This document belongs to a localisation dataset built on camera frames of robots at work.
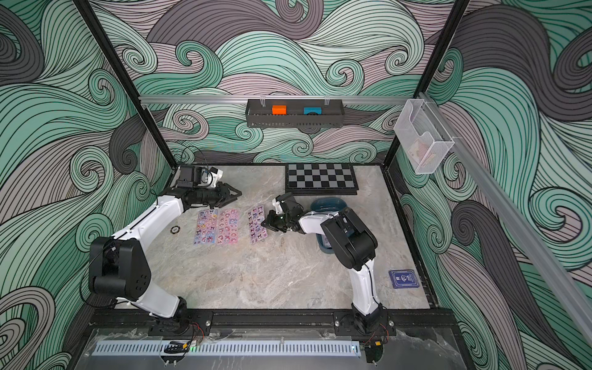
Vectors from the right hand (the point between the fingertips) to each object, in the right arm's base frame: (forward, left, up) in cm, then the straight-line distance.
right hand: (262, 223), depth 94 cm
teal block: (+36, -19, +31) cm, 51 cm away
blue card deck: (-22, -53, -2) cm, 57 cm away
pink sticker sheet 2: (0, +15, -3) cm, 16 cm away
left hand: (+4, +7, +17) cm, 19 cm away
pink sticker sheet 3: (-4, +1, 0) cm, 4 cm away
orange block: (+36, -8, +31) cm, 48 cm away
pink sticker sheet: (0, +25, -3) cm, 25 cm away
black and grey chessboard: (+25, -26, 0) cm, 35 cm away
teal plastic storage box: (+9, -28, +1) cm, 29 cm away
